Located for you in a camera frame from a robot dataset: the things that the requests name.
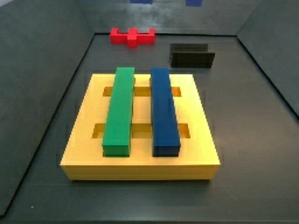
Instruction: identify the red comb-shaped block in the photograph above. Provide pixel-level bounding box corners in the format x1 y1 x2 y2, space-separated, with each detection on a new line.
109 28 155 48

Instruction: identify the green long bar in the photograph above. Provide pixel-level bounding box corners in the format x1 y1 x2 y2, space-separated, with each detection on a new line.
101 67 135 157

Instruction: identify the yellow slotted board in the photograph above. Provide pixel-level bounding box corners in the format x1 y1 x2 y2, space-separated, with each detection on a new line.
60 73 220 180

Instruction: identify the blue long bar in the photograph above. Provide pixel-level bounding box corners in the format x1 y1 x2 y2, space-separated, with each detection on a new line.
151 68 181 157

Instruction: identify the purple comb-shaped block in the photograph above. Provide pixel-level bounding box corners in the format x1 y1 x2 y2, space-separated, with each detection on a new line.
128 0 203 7

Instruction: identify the black angle bracket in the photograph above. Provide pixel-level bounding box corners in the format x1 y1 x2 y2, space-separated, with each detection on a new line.
169 44 215 68

